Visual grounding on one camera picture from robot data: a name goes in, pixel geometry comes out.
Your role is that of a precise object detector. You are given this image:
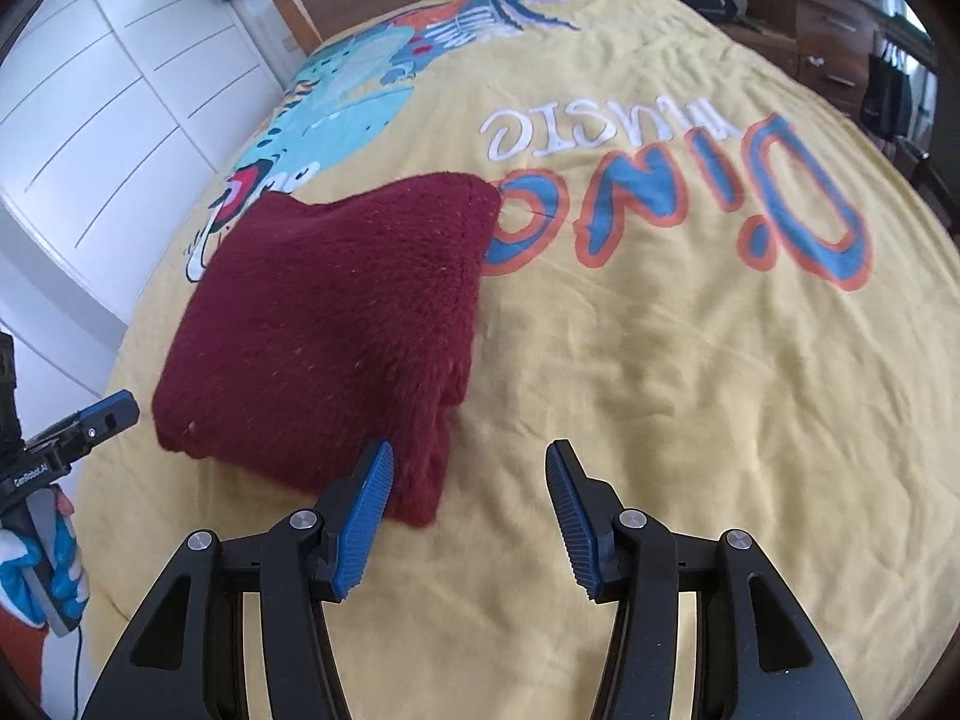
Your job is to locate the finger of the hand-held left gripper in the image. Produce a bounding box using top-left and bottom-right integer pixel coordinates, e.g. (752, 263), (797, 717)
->
(22, 390), (141, 460)

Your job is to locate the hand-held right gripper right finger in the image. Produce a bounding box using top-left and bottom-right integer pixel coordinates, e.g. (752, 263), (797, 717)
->
(545, 439), (863, 720)

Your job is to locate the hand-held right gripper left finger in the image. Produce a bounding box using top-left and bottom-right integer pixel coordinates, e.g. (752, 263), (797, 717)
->
(79, 441), (395, 720)

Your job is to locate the maroon fuzzy sweater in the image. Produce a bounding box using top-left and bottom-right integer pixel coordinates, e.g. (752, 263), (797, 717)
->
(150, 172), (502, 528)

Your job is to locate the person's left forearm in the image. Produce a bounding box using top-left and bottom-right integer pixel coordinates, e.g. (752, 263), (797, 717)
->
(0, 600), (52, 702)

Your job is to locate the person's left hand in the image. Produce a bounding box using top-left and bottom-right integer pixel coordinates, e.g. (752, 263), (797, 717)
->
(0, 486), (92, 628)

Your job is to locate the yellow printed blanket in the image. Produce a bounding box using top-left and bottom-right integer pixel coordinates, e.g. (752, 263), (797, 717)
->
(75, 0), (960, 720)

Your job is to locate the white wardrobe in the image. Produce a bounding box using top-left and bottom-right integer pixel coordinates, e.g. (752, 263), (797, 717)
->
(0, 0), (302, 305)

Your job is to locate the dark chair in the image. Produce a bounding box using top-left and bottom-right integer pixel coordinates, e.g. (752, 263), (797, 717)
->
(892, 138), (960, 242)

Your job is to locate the black hanging bag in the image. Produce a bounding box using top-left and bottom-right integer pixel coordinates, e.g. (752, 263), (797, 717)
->
(859, 45), (935, 140)

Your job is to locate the brown drawer unit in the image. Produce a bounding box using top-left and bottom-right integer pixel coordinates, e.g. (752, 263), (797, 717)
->
(739, 0), (902, 115)

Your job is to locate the black cable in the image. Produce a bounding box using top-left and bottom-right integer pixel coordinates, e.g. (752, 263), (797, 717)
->
(70, 624), (85, 720)

